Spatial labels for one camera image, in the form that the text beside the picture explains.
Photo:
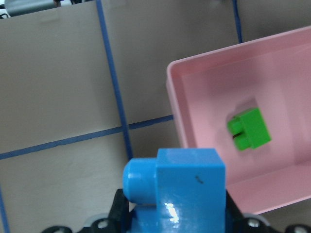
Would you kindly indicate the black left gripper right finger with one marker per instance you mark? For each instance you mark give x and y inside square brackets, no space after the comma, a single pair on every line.
[233,216]

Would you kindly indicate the blue toy block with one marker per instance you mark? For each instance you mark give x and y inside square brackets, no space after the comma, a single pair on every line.
[179,191]

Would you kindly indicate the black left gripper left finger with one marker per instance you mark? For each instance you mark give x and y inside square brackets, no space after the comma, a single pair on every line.
[120,218]

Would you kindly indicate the green toy block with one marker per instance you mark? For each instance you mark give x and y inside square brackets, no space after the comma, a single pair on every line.
[248,129]

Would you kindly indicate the pink plastic box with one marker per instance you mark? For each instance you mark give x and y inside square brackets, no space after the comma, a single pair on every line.
[252,103]

